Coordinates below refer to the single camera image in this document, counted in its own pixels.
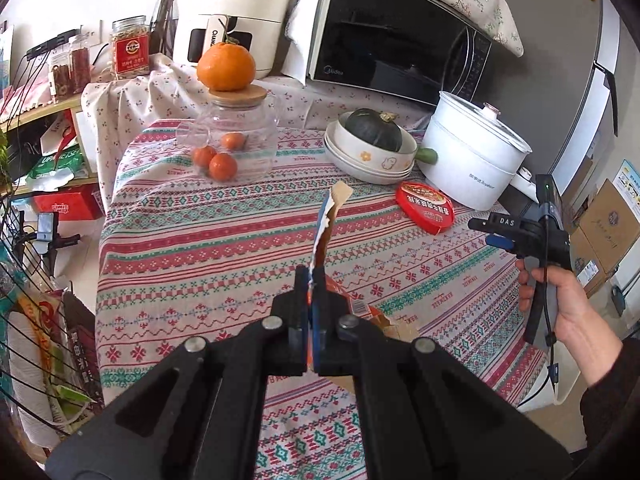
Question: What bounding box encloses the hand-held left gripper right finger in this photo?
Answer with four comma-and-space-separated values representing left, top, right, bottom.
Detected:
312, 270, 572, 480

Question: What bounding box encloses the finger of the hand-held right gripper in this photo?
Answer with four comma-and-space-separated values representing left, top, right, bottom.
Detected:
468, 212, 524, 237
484, 234, 522, 254

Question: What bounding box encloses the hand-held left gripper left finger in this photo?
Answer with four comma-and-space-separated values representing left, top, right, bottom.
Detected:
45, 266, 312, 480

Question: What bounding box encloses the red round foil lid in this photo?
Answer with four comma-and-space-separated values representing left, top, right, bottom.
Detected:
395, 181, 455, 236

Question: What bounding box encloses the torn snack packet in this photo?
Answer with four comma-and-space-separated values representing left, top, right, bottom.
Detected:
307, 181, 423, 373

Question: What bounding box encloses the person's right forearm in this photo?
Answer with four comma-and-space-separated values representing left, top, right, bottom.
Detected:
560, 327, 640, 472

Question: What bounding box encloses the person's right hand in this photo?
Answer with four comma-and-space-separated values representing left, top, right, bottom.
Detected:
515, 256, 610, 358

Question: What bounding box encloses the brown cardboard box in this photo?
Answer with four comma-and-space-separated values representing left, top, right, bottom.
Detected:
582, 179, 640, 275
569, 227, 609, 297

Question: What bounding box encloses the white electric cooking pot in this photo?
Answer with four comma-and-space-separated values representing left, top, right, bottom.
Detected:
422, 91, 544, 211

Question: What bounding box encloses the small white blue printed box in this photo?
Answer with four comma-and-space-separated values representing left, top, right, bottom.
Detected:
612, 159, 640, 206

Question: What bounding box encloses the red green patterned tablecloth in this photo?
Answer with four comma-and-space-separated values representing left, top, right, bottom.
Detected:
95, 120, 551, 480

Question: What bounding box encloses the white flower print bowl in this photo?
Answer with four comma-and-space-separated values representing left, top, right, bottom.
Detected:
334, 112, 418, 172

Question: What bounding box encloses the grey refrigerator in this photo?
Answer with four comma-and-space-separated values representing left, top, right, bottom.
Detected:
475, 0, 622, 197

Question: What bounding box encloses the dark green kabocha squash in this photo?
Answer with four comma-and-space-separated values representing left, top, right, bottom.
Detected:
346, 108, 404, 154

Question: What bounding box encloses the stack of white bowls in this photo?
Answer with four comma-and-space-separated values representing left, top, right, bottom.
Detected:
323, 125, 416, 185

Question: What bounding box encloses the glass jar with wooden lid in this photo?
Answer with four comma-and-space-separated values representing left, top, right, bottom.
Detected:
175, 85, 281, 181

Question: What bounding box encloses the dark printed packet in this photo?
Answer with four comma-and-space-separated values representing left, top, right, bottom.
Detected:
62, 290, 106, 407

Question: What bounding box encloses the black microwave oven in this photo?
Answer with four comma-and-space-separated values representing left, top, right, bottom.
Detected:
305, 0, 494, 111

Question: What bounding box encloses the red cardboard box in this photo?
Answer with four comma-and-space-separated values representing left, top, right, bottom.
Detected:
32, 185, 104, 221

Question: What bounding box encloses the large orange with stem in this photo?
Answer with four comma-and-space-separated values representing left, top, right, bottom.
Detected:
196, 42, 257, 92

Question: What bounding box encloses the white paper plates pack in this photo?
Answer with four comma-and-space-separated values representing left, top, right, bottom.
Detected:
7, 310, 57, 447

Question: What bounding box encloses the white cherry print cloth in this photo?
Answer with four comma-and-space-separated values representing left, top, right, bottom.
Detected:
81, 52, 436, 202

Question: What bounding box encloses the green white packet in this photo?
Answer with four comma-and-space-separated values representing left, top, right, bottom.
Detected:
27, 145, 86, 181

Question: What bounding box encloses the glass jar with red label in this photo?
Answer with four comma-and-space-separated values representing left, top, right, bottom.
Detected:
110, 16, 152, 81

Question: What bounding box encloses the white air fryer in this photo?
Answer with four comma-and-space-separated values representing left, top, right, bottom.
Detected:
172, 0, 292, 81

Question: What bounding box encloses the glass vase with twigs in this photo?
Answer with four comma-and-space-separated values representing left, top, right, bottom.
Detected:
149, 0, 192, 59

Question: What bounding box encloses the wooden shelf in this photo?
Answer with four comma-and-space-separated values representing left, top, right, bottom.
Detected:
0, 94, 101, 202

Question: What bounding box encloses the glass spice jar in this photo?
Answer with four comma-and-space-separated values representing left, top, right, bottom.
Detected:
69, 35, 94, 96
48, 52, 74, 104

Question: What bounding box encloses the black power strip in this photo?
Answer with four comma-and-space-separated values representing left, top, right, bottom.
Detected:
25, 30, 84, 59

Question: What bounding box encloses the black cable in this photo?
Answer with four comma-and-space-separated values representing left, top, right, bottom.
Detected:
517, 220, 564, 409

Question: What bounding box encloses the black clamp mount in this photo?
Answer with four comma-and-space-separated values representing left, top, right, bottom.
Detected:
20, 212, 81, 277

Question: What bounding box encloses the black wire rack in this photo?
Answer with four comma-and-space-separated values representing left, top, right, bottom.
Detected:
0, 195, 103, 442

